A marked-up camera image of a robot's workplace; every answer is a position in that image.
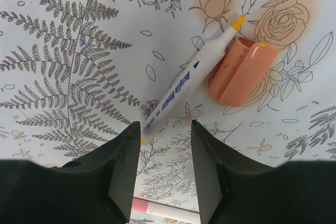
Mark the floral tablecloth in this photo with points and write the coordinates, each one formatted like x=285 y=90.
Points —
x=75 y=73

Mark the white pink marker pen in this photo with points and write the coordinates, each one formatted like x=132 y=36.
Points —
x=162 y=210

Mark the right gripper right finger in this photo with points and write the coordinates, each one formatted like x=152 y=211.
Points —
x=233 y=188

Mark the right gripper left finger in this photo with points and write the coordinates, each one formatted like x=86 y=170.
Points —
x=98 y=187

